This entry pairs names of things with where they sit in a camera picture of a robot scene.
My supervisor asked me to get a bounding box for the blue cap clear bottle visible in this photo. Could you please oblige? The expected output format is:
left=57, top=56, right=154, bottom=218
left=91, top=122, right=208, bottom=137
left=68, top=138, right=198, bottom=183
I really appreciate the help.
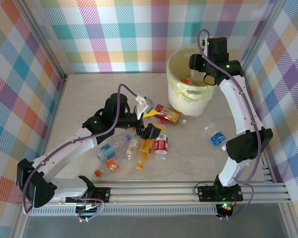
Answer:
left=95, top=133, right=132, bottom=162

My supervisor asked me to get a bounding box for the red label cola bottle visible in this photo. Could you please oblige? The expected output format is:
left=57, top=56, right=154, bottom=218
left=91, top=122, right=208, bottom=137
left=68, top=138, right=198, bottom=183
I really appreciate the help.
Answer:
left=154, top=118, right=170, bottom=161

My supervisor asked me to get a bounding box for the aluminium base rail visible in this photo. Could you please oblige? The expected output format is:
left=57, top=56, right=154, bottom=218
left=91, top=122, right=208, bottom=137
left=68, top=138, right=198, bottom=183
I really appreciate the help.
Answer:
left=89, top=182, right=293, bottom=204

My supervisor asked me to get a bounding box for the pale yellow bin liner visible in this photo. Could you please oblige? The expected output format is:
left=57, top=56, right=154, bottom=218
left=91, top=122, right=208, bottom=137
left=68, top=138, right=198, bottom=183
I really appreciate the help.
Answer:
left=166, top=48, right=214, bottom=101

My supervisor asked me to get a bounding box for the yellow label orange cap bottle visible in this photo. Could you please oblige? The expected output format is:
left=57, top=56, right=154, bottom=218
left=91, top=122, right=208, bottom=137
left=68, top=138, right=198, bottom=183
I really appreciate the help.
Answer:
left=136, top=137, right=156, bottom=171

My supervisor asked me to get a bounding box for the slotted grey cable duct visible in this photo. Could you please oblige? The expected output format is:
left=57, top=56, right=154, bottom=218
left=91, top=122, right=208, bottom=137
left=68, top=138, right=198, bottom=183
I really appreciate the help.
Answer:
left=29, top=207, right=219, bottom=217

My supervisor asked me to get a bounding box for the white ribbed bin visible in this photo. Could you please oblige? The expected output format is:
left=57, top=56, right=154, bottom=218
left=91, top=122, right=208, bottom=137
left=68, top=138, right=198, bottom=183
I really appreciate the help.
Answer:
left=166, top=48, right=214, bottom=117

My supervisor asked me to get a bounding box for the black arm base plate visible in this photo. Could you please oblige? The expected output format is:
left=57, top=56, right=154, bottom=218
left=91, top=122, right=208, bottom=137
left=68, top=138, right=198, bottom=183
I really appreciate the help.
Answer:
left=93, top=187, right=112, bottom=203
left=197, top=184, right=244, bottom=202

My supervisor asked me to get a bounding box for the small wired circuit board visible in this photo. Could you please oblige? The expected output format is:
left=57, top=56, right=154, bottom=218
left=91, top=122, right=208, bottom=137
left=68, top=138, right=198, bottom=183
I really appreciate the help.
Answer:
left=74, top=204, right=101, bottom=221
left=217, top=202, right=234, bottom=219

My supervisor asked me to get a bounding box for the crane print label bottle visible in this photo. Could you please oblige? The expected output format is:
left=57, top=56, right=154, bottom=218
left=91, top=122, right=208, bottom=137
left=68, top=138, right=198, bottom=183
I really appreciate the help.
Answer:
left=125, top=138, right=140, bottom=160

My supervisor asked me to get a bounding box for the short aluminium side rail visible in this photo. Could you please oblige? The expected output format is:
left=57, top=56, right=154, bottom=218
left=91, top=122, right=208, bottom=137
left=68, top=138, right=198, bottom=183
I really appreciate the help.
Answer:
left=260, top=148, right=276, bottom=184

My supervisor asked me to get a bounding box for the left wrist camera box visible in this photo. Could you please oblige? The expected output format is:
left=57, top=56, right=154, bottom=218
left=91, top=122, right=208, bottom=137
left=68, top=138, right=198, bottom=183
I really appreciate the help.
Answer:
left=135, top=95, right=155, bottom=120

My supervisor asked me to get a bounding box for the red white label water bottle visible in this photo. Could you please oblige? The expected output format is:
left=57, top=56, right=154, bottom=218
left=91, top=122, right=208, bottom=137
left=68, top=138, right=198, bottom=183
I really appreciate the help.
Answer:
left=182, top=78, right=204, bottom=86

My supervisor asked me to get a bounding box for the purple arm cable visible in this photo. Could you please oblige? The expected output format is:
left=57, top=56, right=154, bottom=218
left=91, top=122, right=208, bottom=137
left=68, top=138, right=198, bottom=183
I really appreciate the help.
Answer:
left=21, top=84, right=140, bottom=215
left=198, top=29, right=264, bottom=220

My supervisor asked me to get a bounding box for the orange label plastic bottle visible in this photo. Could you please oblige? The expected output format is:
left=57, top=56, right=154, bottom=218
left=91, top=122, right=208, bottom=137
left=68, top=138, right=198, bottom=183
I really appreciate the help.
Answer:
left=94, top=158, right=120, bottom=179

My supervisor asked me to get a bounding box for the aluminium frame post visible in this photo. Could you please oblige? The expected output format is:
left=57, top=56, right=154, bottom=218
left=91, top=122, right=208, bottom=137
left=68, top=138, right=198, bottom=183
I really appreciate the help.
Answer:
left=242, top=0, right=286, bottom=72
left=18, top=0, right=68, bottom=82

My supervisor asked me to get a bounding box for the crushed blue label bottle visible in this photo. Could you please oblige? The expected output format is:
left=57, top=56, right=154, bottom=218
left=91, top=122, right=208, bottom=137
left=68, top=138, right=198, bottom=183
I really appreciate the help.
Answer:
left=203, top=123, right=226, bottom=152

